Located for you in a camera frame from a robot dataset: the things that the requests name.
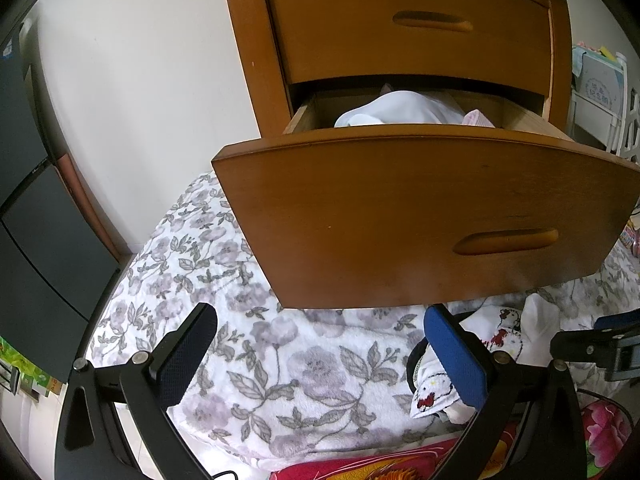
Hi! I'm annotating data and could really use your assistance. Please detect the colourful toy pile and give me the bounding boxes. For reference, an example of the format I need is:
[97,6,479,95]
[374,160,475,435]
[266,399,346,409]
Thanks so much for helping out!
[620,220,640,263]

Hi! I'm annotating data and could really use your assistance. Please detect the wooden nightstand drawer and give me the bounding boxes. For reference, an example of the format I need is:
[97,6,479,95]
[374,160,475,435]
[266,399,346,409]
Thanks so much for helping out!
[262,0,553,96]
[211,87,640,309]

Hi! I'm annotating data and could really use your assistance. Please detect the white garment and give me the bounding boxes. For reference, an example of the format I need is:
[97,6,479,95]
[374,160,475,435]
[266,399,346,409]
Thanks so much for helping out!
[334,89,466,128]

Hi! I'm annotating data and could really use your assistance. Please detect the colourful items on box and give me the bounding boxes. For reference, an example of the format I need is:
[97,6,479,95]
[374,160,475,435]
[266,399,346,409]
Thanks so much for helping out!
[575,42,618,60]

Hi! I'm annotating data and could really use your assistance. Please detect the white red print cloth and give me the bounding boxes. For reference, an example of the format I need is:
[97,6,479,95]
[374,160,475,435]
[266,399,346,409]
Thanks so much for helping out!
[462,305,526,362]

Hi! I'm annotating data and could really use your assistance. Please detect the dark grey wardrobe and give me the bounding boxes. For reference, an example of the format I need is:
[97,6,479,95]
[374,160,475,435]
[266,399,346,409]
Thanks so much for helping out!
[0,15,121,383]

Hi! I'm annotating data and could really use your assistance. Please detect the wooden nightstand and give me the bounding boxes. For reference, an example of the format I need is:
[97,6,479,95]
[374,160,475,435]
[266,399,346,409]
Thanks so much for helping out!
[207,0,576,141]

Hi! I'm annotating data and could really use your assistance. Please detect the reddish brown wooden trim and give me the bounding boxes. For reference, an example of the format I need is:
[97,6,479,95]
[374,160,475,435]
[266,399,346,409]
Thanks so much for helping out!
[52,152,133,263]

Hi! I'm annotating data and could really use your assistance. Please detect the grey floral fleece blanket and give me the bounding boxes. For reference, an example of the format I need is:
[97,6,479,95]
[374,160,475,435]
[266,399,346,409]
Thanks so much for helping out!
[90,170,640,471]

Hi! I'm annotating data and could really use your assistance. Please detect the pink garment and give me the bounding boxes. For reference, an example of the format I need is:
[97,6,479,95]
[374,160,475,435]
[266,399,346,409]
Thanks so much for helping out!
[462,110,497,129]

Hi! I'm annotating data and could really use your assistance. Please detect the red floral blanket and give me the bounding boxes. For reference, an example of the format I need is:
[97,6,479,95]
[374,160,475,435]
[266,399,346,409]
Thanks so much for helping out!
[270,395,633,480]

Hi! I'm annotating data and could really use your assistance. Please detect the white cartoon print sock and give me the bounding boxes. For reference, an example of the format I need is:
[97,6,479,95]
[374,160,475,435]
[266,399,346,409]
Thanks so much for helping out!
[407,344,475,420]

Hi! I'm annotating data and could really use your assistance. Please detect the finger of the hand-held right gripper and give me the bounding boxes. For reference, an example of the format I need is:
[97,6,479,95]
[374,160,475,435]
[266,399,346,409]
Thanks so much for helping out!
[550,327,640,361]
[595,311,640,331]

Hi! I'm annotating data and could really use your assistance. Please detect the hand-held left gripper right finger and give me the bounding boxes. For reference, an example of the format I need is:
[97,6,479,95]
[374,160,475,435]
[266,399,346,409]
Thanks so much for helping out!
[423,303,588,480]

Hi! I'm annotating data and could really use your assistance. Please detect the green printed packets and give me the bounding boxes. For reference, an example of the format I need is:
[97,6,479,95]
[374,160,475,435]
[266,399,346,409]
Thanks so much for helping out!
[0,335,66,401]

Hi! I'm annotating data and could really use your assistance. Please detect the plain white sock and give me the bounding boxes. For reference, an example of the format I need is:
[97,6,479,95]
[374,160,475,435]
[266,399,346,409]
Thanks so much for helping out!
[520,292,562,357]

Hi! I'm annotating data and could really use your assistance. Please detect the closed wooden nightstand drawer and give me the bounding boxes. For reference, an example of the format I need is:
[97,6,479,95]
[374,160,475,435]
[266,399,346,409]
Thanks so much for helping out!
[262,0,553,96]

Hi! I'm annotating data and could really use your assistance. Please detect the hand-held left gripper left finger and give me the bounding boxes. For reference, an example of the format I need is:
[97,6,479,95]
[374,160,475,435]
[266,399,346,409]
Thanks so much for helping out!
[54,302,218,480]

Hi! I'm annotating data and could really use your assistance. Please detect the black cable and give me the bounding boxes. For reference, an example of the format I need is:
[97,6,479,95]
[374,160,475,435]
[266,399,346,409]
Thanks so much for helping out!
[574,386,632,413]

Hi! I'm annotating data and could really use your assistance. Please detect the white lattice cabinet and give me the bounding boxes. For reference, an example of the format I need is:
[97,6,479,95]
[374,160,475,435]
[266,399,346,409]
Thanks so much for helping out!
[605,52,640,161]

